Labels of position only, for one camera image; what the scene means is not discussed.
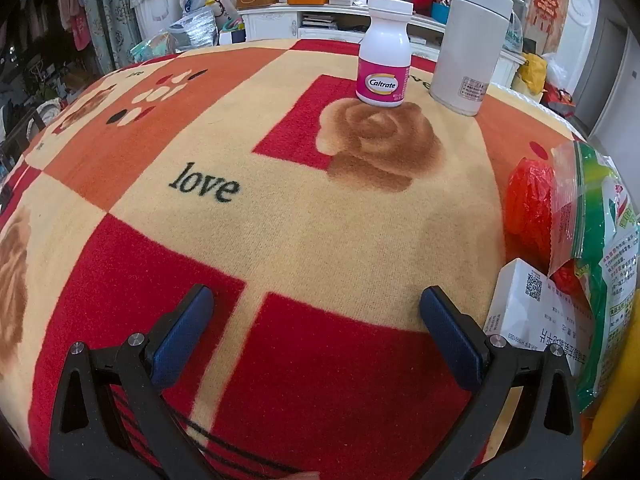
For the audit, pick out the red and beige printed blanket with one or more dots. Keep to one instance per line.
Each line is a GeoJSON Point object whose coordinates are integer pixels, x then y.
{"type": "Point", "coordinates": [310, 240]}

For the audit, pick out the pink hanging clothes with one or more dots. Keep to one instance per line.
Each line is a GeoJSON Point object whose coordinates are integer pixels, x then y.
{"type": "Point", "coordinates": [75, 10]}

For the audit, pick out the yellow plastic bag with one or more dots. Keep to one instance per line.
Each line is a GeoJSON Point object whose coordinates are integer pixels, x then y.
{"type": "Point", "coordinates": [532, 72]}

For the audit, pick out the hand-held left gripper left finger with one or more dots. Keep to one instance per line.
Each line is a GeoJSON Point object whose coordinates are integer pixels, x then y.
{"type": "Point", "coordinates": [185, 340]}

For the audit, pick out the green and white snack wrapper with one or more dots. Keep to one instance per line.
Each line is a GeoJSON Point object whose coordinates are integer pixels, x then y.
{"type": "Point", "coordinates": [615, 260]}

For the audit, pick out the silver foil bag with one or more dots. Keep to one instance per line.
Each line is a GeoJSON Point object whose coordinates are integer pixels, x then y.
{"type": "Point", "coordinates": [195, 30]}

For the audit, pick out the teal plastic package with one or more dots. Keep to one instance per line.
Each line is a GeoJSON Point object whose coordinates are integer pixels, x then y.
{"type": "Point", "coordinates": [155, 47]}

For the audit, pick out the red plastic bag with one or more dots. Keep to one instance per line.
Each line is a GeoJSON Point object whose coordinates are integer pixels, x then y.
{"type": "Point", "coordinates": [527, 200]}

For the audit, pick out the white pink-label pill bottle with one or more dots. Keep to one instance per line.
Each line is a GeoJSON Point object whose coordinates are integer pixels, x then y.
{"type": "Point", "coordinates": [382, 45]}

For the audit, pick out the white medicine box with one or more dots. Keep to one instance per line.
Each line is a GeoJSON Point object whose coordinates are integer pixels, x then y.
{"type": "Point", "coordinates": [520, 300]}

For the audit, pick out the grey floral curtain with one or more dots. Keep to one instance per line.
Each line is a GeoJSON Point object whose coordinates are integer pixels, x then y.
{"type": "Point", "coordinates": [112, 10]}

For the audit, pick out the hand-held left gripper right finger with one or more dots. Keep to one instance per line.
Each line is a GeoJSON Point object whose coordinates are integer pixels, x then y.
{"type": "Point", "coordinates": [450, 340]}

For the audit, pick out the orange snack packet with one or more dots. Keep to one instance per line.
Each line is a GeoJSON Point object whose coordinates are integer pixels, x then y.
{"type": "Point", "coordinates": [607, 435]}

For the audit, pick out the white TV cabinet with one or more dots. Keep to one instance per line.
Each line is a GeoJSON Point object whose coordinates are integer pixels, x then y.
{"type": "Point", "coordinates": [270, 22]}

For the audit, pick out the white door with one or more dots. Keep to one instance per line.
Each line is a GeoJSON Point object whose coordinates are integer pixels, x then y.
{"type": "Point", "coordinates": [582, 15]}

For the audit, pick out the red gift bag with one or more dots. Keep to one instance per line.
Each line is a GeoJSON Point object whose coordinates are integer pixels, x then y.
{"type": "Point", "coordinates": [557, 97]}

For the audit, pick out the white thermos bottle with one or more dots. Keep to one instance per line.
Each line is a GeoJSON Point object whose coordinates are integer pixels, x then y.
{"type": "Point", "coordinates": [467, 45]}

